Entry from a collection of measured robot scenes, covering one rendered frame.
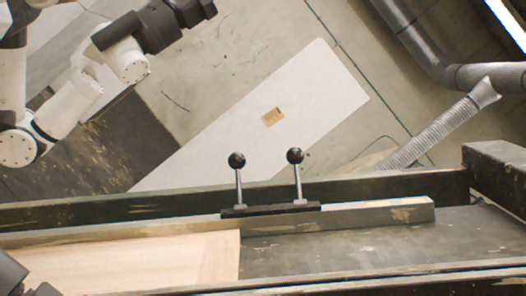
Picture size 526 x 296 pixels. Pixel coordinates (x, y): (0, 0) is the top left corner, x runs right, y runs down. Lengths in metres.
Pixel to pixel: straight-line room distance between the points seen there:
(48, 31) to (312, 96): 2.08
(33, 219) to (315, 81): 3.42
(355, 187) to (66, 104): 0.67
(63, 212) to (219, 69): 7.70
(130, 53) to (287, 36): 7.97
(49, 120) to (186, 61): 7.95
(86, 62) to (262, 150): 3.55
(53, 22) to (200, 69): 5.88
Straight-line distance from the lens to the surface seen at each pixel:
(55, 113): 1.33
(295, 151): 1.34
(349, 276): 0.86
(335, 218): 1.31
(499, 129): 9.77
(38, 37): 3.49
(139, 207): 1.56
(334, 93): 4.81
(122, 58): 1.27
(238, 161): 1.33
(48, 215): 1.61
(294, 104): 4.79
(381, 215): 1.32
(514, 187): 1.37
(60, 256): 1.29
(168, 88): 9.29
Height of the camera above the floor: 1.59
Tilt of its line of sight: 4 degrees down
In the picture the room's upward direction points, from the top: 51 degrees clockwise
